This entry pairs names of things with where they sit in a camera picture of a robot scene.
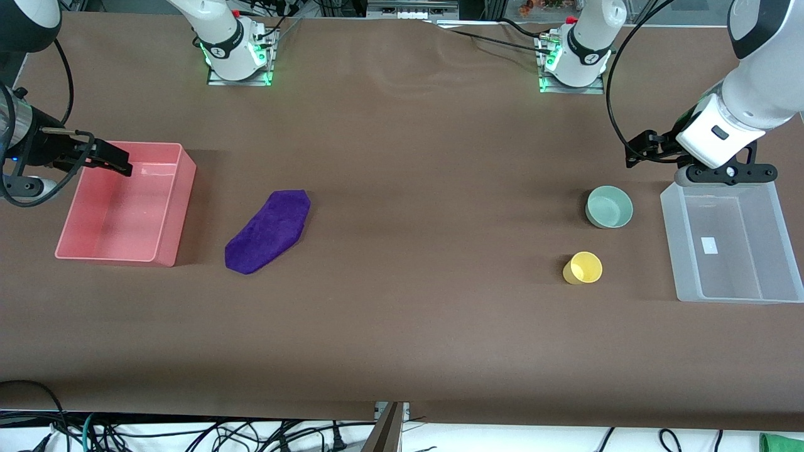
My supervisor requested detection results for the green bowl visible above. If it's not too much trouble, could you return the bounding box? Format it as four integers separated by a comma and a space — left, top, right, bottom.
585, 186, 634, 229

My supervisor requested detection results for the purple cloth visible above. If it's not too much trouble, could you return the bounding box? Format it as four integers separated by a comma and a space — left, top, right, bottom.
225, 190, 312, 276

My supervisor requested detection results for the yellow cup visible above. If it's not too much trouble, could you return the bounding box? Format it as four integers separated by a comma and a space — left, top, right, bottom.
562, 251, 604, 286

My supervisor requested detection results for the pink plastic bin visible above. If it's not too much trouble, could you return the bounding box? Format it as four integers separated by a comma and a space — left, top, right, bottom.
55, 142, 197, 267

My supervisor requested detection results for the clear plastic bin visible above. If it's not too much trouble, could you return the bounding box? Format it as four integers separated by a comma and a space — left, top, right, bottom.
660, 181, 804, 304

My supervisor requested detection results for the grey power strip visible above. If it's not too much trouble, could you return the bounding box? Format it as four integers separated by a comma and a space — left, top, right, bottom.
367, 0, 460, 21

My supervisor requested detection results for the green plastic object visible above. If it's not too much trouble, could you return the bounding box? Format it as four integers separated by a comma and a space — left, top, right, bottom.
759, 433, 804, 452

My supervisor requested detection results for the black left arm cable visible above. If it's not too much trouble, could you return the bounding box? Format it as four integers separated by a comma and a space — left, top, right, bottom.
606, 0, 743, 165

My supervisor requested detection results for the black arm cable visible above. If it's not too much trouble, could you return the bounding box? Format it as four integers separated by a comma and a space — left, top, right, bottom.
606, 0, 743, 165
0, 38, 96, 208

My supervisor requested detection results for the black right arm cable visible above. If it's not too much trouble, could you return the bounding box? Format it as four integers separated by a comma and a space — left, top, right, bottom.
0, 38, 96, 208

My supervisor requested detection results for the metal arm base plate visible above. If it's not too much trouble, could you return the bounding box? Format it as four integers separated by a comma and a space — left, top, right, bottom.
535, 35, 605, 95
207, 25, 279, 87

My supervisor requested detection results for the black cable on table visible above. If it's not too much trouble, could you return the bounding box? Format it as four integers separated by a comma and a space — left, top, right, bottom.
433, 18, 555, 56

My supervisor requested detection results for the black cable loop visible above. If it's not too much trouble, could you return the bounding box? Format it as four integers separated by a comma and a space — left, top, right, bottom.
0, 380, 71, 452

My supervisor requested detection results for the black floor cable bundle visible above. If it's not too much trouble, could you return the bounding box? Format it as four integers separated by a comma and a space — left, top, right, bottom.
38, 417, 378, 452

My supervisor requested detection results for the wooden post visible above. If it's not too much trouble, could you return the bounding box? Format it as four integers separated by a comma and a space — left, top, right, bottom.
363, 402, 406, 452

